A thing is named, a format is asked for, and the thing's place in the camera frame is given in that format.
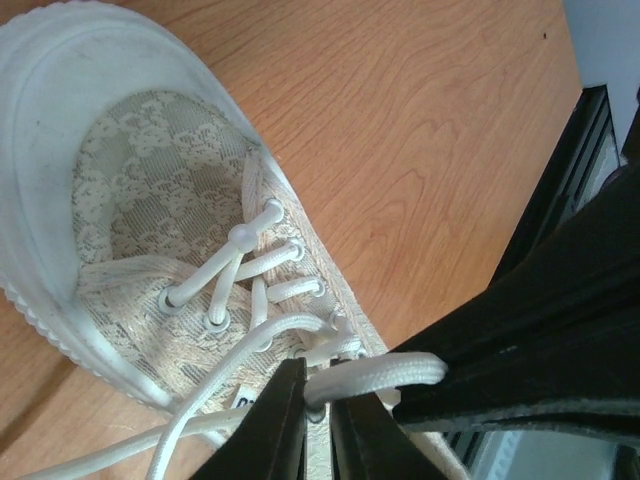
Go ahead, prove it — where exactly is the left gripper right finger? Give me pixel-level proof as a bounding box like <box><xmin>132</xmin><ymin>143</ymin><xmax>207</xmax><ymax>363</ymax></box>
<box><xmin>330</xmin><ymin>394</ymin><xmax>440</xmax><ymax>480</ymax></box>

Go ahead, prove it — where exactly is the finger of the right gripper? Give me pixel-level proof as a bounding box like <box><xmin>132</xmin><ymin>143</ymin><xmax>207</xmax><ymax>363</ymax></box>
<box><xmin>393</xmin><ymin>169</ymin><xmax>639</xmax><ymax>443</ymax></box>

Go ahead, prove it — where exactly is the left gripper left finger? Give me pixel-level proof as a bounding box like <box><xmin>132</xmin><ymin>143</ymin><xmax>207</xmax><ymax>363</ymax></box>
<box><xmin>192</xmin><ymin>359</ymin><xmax>307</xmax><ymax>480</ymax></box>

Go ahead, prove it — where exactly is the white lace sneaker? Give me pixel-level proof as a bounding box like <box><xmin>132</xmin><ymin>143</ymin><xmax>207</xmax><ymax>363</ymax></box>
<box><xmin>1</xmin><ymin>1</ymin><xmax>447</xmax><ymax>479</ymax></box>

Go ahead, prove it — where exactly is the black aluminium frame rail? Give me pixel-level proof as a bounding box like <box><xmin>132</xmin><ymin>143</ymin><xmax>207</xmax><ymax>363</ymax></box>
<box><xmin>444</xmin><ymin>84</ymin><xmax>640</xmax><ymax>480</ymax></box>

